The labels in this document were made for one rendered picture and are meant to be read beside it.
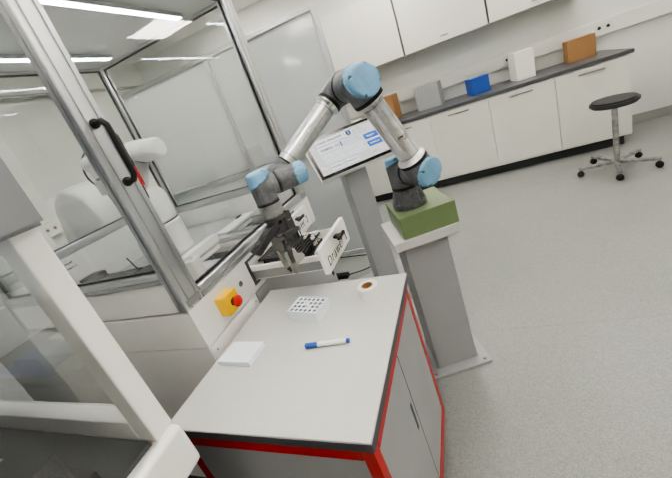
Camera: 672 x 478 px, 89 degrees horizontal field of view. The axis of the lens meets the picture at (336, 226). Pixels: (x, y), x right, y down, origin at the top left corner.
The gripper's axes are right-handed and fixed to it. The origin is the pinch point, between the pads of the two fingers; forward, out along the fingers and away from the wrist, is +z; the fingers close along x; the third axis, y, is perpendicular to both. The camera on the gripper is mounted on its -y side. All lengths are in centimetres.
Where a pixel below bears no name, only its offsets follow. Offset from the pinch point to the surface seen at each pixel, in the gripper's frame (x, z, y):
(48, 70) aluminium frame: 11, -76, -33
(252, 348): -2.4, 13.4, -23.9
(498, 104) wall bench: 74, 14, 329
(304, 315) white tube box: -7.7, 12.5, -5.8
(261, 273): 23.8, 5.0, -1.1
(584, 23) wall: 24, -32, 445
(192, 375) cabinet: 24, 23, -40
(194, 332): 12.5, 4.5, -33.9
